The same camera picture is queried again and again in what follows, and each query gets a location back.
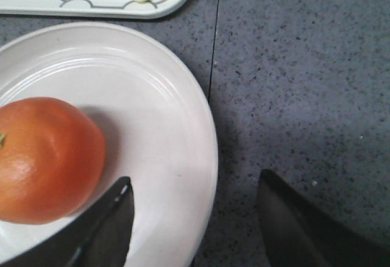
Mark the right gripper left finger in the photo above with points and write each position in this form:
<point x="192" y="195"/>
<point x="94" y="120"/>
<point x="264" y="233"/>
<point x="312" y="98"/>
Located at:
<point x="100" y="236"/>

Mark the beige round plate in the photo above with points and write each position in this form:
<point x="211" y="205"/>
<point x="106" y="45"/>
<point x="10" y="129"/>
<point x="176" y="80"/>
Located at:
<point x="157" y="124"/>

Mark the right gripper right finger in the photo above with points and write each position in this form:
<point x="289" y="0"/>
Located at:
<point x="296" y="233"/>

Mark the orange mandarin fruit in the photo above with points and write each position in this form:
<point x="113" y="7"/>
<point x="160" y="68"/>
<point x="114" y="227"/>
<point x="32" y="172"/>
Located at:
<point x="52" y="157"/>

